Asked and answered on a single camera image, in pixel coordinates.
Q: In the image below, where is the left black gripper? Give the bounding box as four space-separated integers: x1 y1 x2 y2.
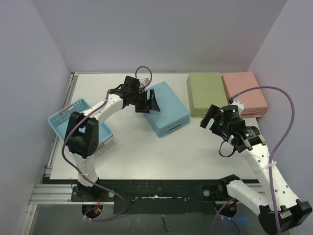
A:
131 90 159 114

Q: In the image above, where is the large blue perforated basket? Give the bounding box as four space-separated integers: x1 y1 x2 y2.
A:
144 81 190 138

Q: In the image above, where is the yellow-green perforated basket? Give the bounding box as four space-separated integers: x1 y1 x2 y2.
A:
186 72 228 118

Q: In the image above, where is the pink perforated basket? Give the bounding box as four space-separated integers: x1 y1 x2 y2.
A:
222 72 268 118

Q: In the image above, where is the small blue perforated basket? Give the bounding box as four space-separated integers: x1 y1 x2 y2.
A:
48 98 113 143

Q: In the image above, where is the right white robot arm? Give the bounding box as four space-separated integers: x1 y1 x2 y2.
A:
200 105 313 235

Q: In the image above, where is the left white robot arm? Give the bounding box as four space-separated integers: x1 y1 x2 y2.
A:
62 76 160 201

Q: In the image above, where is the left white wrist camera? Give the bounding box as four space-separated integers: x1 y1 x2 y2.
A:
139 78 150 87

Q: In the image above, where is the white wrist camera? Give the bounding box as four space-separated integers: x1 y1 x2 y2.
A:
139 78 150 87
228 97 245 115

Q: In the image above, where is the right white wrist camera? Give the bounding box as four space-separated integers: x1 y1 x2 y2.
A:
228 97 245 115

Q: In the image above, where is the black table front rail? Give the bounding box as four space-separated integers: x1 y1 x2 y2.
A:
70 179 247 216

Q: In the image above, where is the aluminium frame rail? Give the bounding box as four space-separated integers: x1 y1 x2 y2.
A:
19 183 74 235

